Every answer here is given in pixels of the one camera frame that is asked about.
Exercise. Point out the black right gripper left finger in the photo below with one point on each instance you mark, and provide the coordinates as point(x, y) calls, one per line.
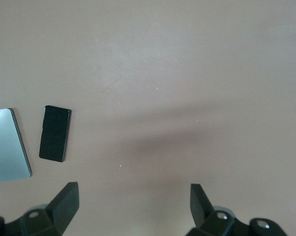
point(59, 209)

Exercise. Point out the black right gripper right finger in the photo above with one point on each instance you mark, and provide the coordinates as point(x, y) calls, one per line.
point(212, 218)

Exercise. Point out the black smartphone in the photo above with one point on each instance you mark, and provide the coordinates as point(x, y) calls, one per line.
point(55, 134)

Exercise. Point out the silver closed laptop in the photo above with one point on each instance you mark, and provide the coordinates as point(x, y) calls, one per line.
point(6, 147)

